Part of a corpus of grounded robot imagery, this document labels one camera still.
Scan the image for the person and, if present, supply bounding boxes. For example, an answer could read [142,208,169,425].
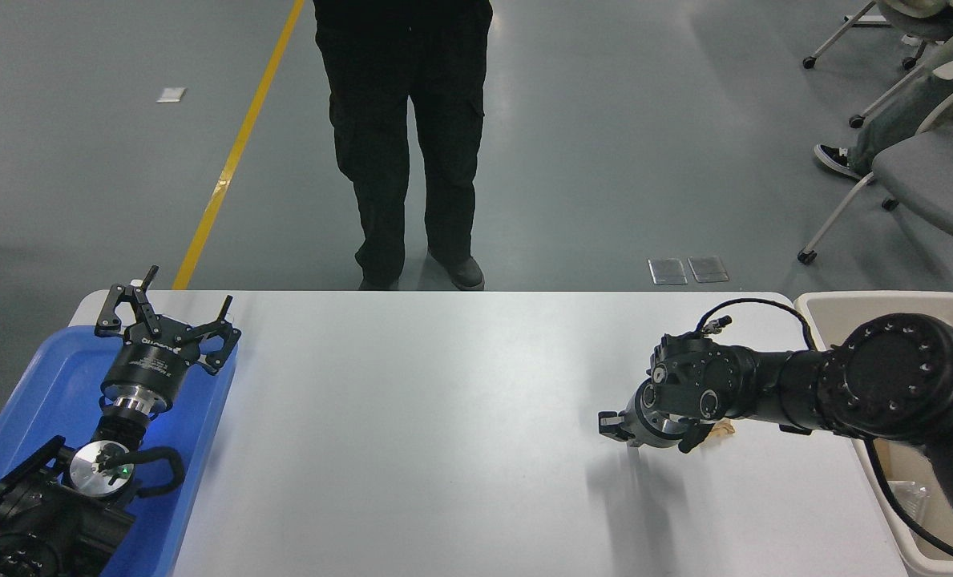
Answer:
[814,8,953,180]
[313,0,494,292]

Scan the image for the clear floor plate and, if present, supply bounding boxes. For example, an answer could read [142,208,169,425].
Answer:
[688,256,730,284]
[648,258,689,286]

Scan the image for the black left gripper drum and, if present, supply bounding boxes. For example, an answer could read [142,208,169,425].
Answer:
[101,316,204,402]

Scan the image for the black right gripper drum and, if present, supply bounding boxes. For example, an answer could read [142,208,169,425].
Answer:
[624,380,690,449]

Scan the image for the large pale bin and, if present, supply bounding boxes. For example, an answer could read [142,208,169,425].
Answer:
[794,291,953,577]

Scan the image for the blue plastic tray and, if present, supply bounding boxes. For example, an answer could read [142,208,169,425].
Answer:
[0,323,239,577]

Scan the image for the white frame office chair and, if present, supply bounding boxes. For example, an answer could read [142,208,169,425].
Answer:
[802,0,953,129]

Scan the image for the crumpled foil tray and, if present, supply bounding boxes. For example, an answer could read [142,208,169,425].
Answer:
[885,479,931,531]

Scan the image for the grey seat office chair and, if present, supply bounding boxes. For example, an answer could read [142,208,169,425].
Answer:
[797,56,953,265]

